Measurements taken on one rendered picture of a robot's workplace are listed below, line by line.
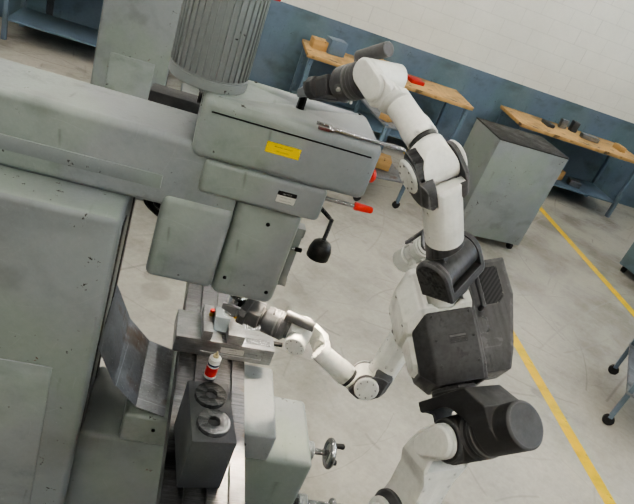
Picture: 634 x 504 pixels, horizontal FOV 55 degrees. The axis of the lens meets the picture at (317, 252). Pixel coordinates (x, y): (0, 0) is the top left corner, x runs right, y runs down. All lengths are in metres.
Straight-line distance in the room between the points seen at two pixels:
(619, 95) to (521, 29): 1.87
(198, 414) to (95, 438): 0.53
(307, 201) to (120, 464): 1.12
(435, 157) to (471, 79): 7.62
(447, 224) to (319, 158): 0.40
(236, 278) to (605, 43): 8.24
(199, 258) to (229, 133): 0.38
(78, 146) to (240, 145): 0.40
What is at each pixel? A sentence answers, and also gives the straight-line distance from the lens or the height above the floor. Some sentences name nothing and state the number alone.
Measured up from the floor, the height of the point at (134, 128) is 1.75.
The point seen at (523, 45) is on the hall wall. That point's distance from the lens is 9.06.
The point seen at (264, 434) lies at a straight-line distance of 2.12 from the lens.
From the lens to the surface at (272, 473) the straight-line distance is 2.28.
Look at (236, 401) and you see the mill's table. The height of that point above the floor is 0.93.
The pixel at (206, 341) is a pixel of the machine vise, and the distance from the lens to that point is 2.15.
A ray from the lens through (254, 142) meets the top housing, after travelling 1.55.
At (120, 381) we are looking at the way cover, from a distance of 2.02.
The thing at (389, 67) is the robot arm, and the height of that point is 2.10.
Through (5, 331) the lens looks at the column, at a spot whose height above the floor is 1.15.
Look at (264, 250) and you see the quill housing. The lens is 1.73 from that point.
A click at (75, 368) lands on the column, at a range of 1.87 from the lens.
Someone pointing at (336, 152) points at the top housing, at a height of 1.84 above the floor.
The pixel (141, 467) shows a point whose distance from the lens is 2.26.
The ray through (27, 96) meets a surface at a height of 1.76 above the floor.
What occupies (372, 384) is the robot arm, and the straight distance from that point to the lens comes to 1.94.
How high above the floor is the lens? 2.35
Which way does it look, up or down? 28 degrees down
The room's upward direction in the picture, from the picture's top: 22 degrees clockwise
